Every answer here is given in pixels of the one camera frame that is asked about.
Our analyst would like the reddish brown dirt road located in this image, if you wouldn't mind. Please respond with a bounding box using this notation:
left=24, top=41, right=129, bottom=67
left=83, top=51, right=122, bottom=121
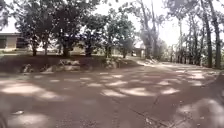
left=0, top=61, right=224, bottom=128

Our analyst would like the row of leafy trees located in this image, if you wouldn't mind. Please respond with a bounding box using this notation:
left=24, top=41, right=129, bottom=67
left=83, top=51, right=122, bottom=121
left=0, top=0, right=138, bottom=59

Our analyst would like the earth bank with rocks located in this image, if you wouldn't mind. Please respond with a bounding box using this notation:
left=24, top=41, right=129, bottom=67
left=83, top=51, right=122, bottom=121
left=0, top=54, right=142, bottom=74

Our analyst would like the row of tall trees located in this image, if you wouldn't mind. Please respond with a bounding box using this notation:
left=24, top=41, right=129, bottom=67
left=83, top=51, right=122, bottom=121
left=133, top=0, right=224, bottom=70

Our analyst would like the beige low building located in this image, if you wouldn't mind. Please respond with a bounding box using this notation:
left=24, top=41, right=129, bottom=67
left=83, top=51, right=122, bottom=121
left=0, top=32, right=31, bottom=53

